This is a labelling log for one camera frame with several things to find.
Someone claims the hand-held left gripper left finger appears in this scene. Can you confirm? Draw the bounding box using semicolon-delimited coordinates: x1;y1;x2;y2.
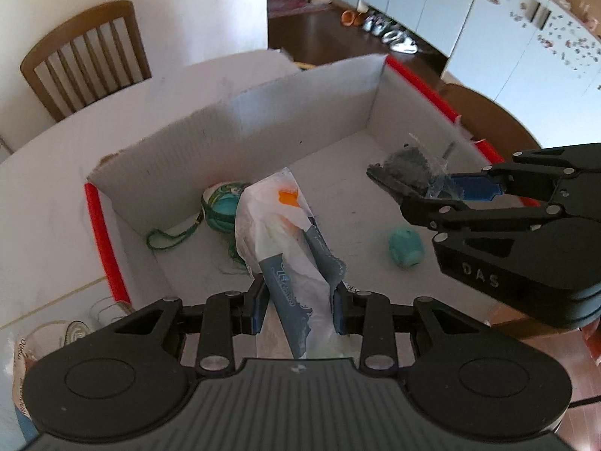
115;278;268;377

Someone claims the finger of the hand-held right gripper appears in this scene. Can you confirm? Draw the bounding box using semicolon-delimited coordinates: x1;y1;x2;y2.
448;143;601;207
399;196;566;300

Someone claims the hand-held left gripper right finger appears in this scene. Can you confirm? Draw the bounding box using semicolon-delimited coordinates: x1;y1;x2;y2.
331;286;489;377

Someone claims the clear bag of dark pieces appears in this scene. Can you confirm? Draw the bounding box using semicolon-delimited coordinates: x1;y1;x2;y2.
366;134;465;203

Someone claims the white and blue plastic packet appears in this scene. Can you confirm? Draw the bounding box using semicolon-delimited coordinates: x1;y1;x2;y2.
235;168;348;362

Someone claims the red cardboard box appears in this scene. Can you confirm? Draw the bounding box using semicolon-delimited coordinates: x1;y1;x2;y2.
85;54;541;330

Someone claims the teal clay ball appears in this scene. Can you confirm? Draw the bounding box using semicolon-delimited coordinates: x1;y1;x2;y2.
388;226;423;269

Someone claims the wooden round-back chair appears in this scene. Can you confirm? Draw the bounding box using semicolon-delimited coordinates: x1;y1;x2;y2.
439;83;543;151

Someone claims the clear drinking glass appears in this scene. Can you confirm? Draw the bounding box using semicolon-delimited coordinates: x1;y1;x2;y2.
89;297;137;334

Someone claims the row of shoes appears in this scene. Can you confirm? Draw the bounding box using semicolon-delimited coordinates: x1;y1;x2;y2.
342;8;420;54

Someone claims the clear glass jar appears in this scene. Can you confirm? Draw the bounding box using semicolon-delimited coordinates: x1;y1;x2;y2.
21;320;97;373

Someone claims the printed plastic container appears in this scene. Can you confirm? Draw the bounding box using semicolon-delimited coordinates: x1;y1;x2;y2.
5;333;45;449

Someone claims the patterned floor rug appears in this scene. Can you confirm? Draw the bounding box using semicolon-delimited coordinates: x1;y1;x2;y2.
267;0;335;18

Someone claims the wooden slat-back chair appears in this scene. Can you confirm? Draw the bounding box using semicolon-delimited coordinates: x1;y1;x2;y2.
20;0;152;123

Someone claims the green round pouch with cord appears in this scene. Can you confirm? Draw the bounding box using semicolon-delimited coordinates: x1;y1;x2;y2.
146;182;254;273

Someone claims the white cabinet with black handles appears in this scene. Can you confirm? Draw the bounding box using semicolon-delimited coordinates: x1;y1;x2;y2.
441;0;601;146

